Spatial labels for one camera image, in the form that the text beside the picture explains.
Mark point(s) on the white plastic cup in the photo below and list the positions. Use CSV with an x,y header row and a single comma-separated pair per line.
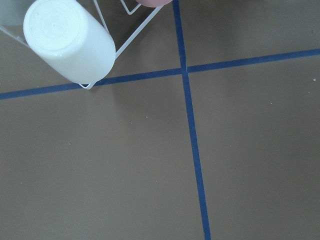
x,y
70,40

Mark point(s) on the white wire cup rack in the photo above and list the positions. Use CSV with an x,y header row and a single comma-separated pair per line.
x,y
12,14

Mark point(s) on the pink plastic cup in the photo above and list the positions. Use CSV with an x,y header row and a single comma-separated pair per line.
x,y
153,3

